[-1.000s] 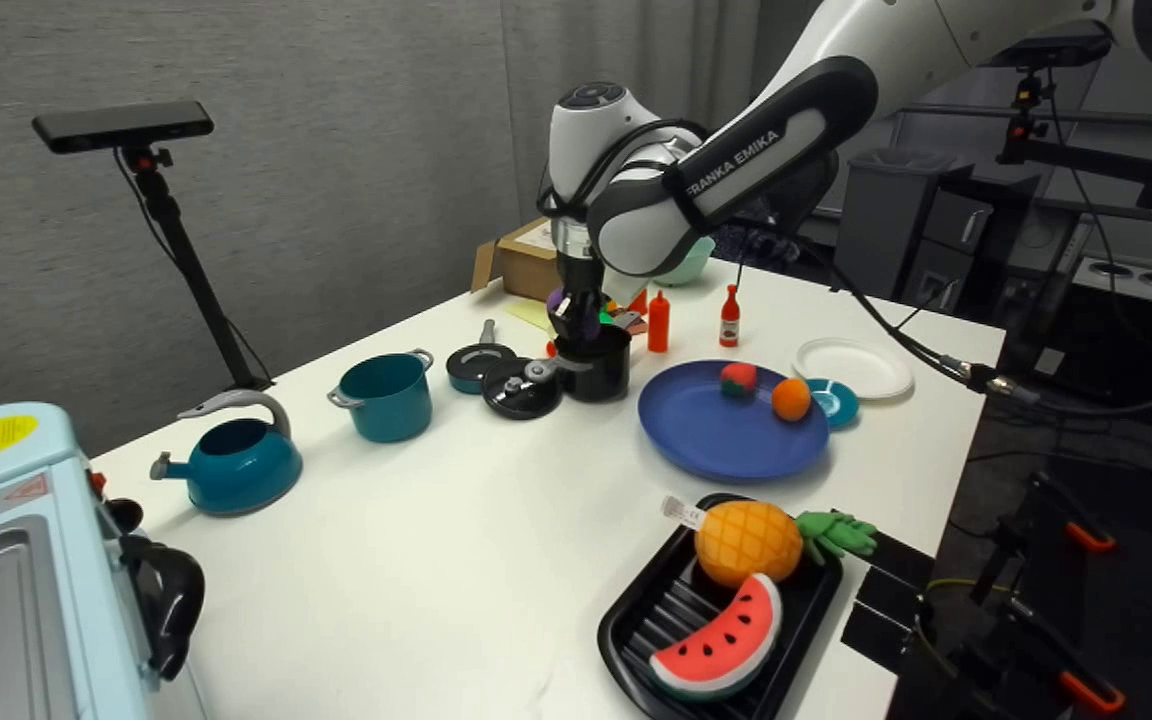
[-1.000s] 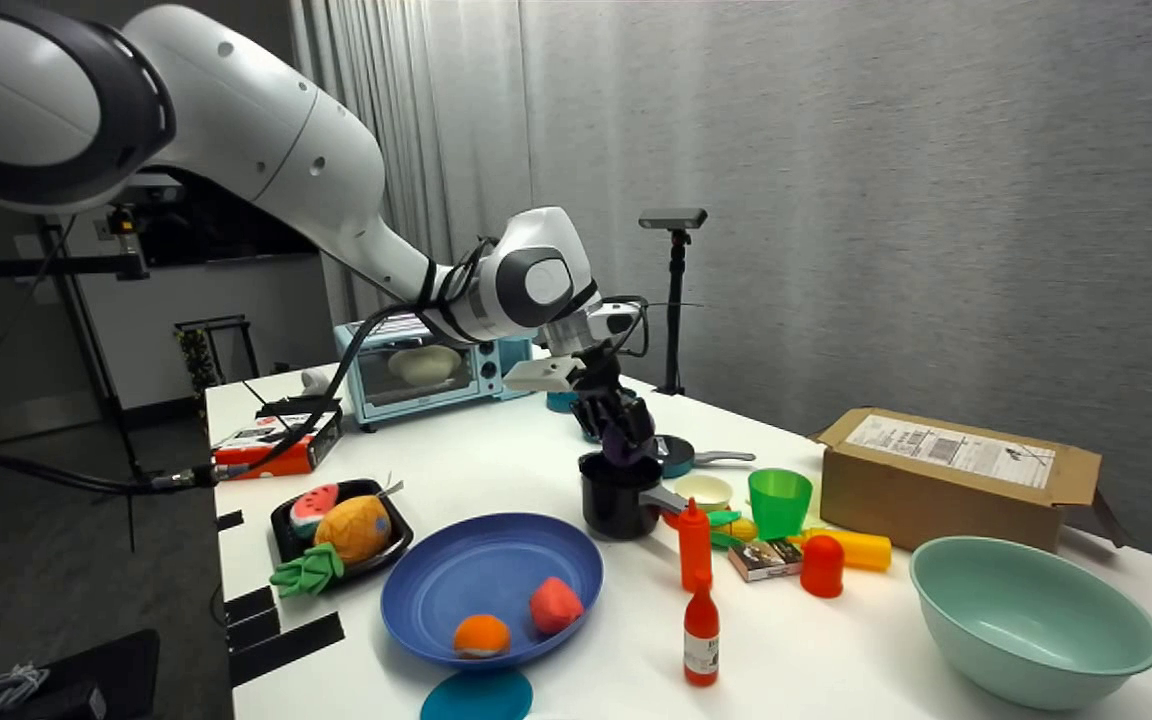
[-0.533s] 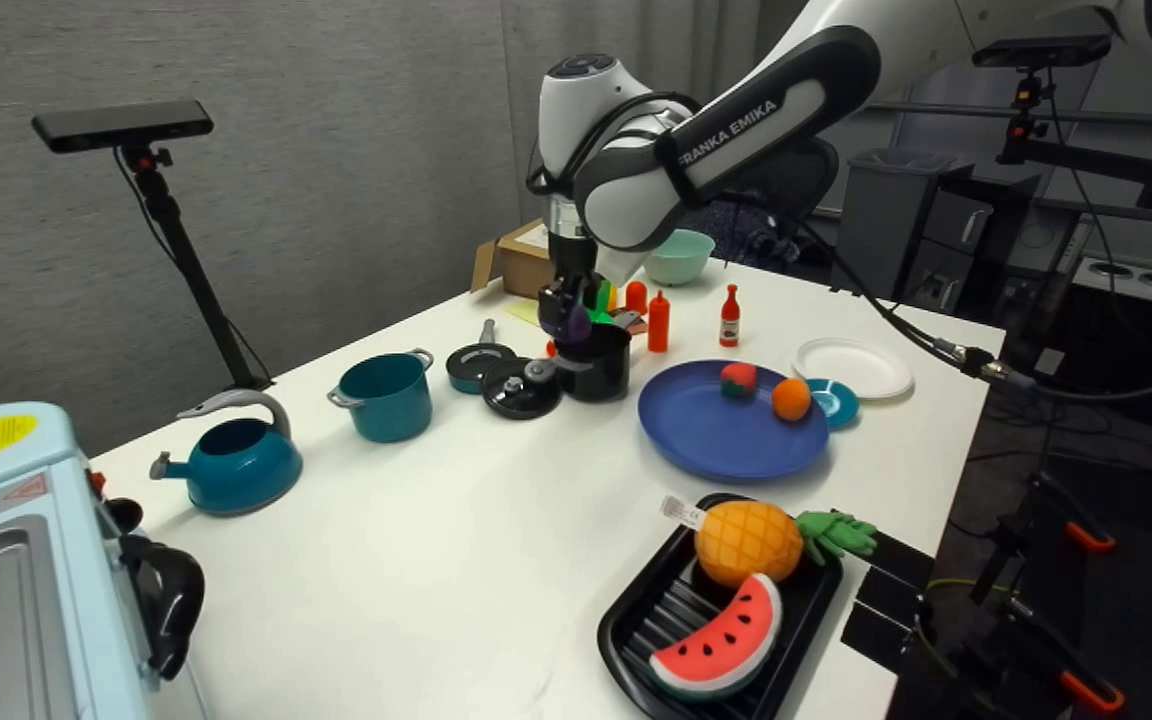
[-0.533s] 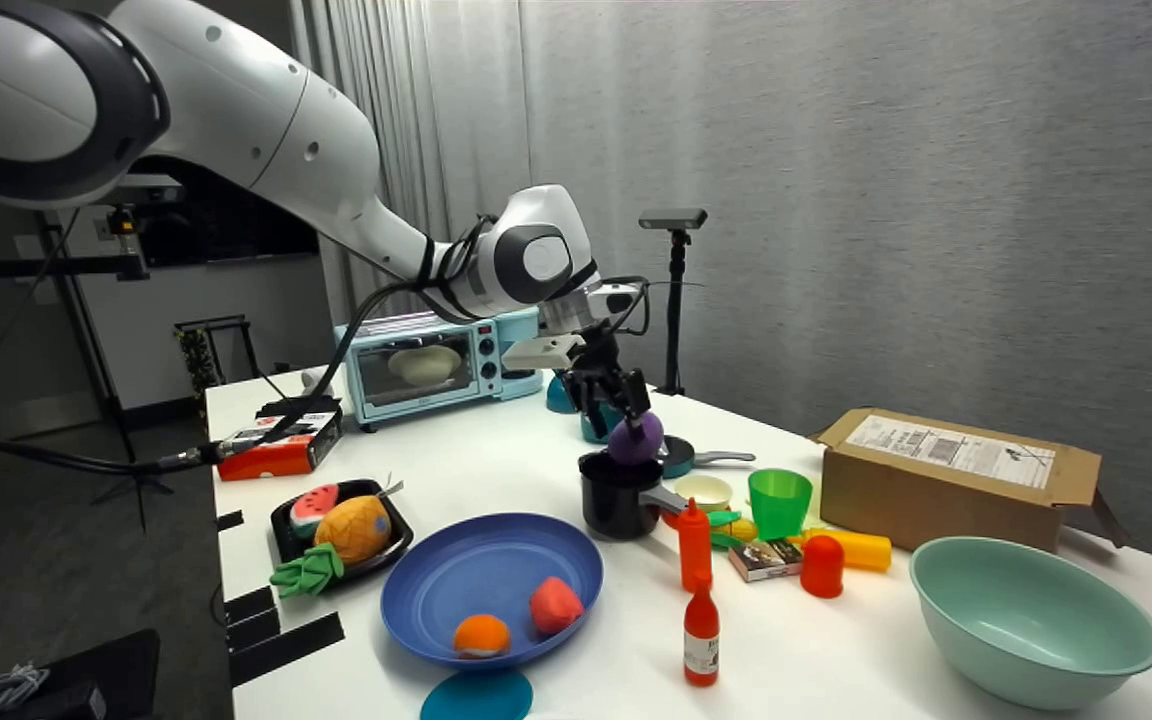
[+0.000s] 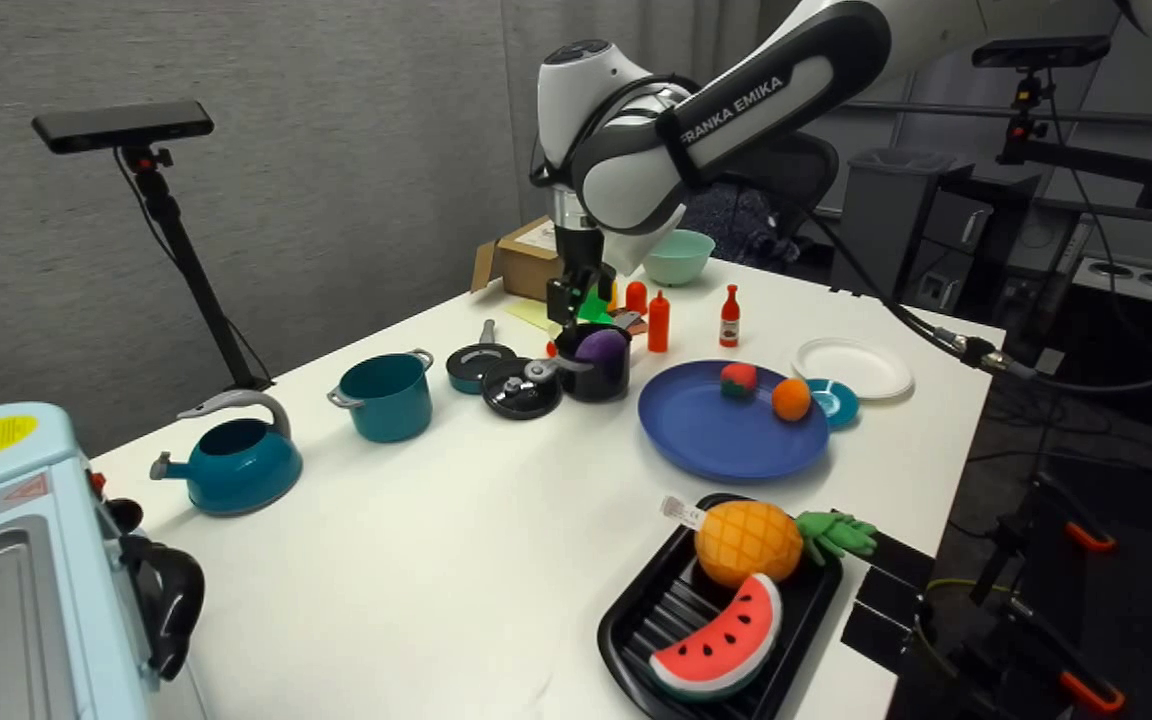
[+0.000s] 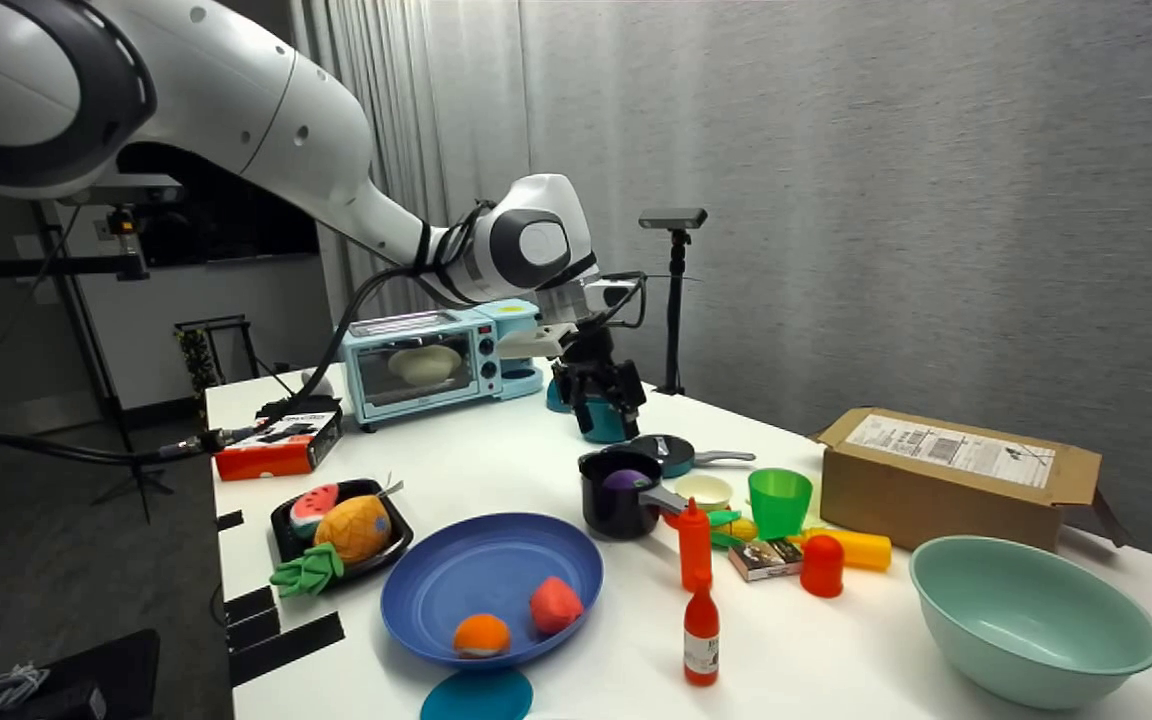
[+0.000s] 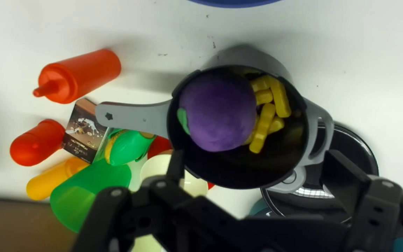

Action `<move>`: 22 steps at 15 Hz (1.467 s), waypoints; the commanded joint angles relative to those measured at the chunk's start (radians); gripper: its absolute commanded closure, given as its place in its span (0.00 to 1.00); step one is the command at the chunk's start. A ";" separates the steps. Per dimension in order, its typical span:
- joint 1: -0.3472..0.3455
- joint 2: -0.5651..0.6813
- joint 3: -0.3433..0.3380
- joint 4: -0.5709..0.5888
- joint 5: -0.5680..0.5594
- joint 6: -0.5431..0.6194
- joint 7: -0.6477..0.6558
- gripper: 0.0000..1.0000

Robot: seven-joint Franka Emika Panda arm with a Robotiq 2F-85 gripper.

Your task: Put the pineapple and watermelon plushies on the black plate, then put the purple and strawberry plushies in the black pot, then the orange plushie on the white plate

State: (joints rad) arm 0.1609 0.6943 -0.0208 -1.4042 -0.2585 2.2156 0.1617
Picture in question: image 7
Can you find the orange squeeze bottle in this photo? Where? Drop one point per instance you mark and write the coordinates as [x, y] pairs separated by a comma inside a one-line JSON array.
[[81, 74]]

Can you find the small yellow toy piece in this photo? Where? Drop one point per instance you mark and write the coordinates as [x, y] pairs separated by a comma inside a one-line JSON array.
[[109, 149]]

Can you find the black pot lid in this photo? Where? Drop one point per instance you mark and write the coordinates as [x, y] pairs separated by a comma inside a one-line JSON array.
[[346, 144]]

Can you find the small printed picture box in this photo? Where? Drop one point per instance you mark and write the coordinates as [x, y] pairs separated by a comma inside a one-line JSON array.
[[83, 133]]

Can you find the green toy vegetable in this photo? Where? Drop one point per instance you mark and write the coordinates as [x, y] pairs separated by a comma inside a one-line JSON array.
[[130, 147]]

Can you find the purple eggplant plush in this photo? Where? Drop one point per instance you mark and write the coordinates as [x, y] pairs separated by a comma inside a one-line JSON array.
[[221, 112]]

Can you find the brown cardboard box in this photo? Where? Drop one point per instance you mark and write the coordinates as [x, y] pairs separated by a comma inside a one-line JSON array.
[[15, 228]]

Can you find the blue round plate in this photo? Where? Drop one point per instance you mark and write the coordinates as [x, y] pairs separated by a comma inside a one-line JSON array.
[[235, 3]]

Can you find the short red squeeze bottle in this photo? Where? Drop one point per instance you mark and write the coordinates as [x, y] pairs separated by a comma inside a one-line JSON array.
[[36, 142]]

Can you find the green plastic cup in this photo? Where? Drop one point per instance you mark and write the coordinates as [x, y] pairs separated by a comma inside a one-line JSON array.
[[85, 191]]

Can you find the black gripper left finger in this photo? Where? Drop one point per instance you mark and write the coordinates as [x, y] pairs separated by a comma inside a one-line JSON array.
[[118, 219]]

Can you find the small red toy piece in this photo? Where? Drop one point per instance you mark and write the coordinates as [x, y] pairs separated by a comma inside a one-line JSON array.
[[160, 146]]

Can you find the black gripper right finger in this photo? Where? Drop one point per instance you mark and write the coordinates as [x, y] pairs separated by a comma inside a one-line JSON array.
[[384, 219]]

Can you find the pale cream small dish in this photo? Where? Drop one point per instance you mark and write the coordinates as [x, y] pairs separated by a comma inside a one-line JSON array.
[[158, 165]]

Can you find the yellow toy fries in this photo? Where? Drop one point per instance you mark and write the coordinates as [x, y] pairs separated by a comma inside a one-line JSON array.
[[281, 95]]

